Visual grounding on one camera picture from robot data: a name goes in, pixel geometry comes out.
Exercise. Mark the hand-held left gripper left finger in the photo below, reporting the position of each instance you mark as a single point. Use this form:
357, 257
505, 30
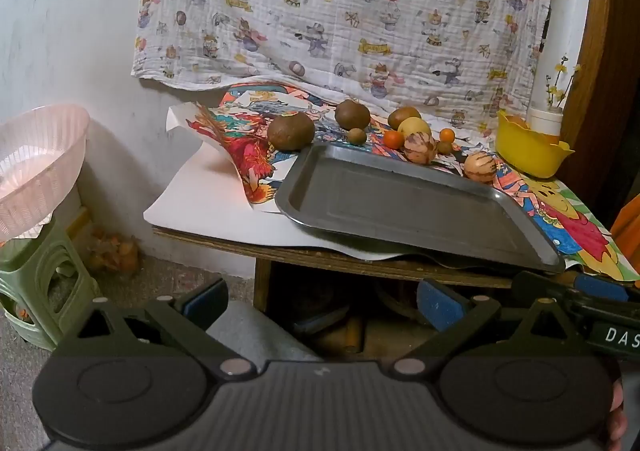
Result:
207, 303

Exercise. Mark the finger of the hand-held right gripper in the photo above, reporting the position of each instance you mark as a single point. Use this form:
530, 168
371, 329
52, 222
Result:
600, 287

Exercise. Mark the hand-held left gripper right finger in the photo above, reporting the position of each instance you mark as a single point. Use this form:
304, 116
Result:
440, 306

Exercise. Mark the grey metal tray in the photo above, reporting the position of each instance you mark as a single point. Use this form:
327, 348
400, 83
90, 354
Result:
400, 203

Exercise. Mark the striped onion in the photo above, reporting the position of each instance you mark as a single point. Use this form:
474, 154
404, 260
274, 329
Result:
420, 149
479, 167

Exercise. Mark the small olive brown fruit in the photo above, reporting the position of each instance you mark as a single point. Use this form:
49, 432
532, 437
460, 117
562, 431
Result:
444, 148

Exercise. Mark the bright orange kumquat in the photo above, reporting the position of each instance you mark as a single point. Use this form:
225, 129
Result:
446, 134

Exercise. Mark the dark orange cherry tomato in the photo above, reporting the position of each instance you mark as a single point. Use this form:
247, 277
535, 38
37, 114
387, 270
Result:
393, 139

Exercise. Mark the yellow round fruit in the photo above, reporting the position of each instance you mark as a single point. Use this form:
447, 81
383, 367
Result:
415, 127

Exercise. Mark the small brown kiwi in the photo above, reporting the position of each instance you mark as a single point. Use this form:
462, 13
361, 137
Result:
357, 136

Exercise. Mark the large brown kiwi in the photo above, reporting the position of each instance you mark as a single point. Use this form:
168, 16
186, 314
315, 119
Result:
291, 131

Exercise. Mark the oval tan fruit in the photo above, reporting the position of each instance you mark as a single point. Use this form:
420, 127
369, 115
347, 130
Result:
402, 115

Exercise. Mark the medium brown kiwi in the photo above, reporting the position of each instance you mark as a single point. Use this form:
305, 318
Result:
352, 114

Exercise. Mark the person's right hand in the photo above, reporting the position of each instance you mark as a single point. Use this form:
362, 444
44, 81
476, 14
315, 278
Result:
617, 411

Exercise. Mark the yellow bear cartoon poster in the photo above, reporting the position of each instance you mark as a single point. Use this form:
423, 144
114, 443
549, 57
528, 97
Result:
565, 216

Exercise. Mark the wooden table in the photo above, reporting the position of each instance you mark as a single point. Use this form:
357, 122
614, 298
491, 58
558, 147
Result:
300, 256

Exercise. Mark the clear plastic bag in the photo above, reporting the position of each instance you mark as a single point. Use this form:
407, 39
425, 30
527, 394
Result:
112, 253

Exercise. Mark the yellow plastic bowl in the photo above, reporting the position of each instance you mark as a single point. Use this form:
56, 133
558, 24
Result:
530, 151

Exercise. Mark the red dragon comic poster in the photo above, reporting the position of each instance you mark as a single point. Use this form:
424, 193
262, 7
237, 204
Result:
240, 151

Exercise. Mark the green plastic stool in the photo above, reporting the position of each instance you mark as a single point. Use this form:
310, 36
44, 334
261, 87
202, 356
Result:
45, 261

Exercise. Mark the yellow flower sprig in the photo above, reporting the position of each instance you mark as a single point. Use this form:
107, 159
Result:
560, 81

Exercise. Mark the pink plastic basket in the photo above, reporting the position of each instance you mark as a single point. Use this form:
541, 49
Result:
35, 166

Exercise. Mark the brown wooden board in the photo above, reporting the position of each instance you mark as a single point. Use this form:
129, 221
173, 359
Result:
610, 56

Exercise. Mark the cartoon printed white cloth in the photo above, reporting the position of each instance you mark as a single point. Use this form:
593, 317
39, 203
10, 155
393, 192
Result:
350, 6

